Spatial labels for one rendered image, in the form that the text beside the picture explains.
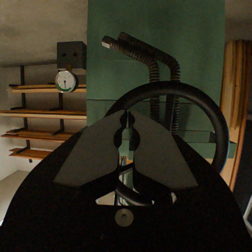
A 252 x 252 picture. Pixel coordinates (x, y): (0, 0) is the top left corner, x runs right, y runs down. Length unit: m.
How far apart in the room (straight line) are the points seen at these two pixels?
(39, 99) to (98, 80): 3.32
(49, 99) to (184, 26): 3.32
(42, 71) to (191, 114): 3.50
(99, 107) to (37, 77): 3.37
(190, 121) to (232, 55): 1.52
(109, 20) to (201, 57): 0.31
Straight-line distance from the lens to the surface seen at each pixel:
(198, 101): 0.30
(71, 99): 3.32
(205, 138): 0.54
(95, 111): 0.47
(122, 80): 0.46
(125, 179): 0.95
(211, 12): 0.59
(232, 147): 0.61
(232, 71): 1.95
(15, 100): 4.23
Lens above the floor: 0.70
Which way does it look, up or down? 12 degrees up
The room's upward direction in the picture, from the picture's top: 178 degrees counter-clockwise
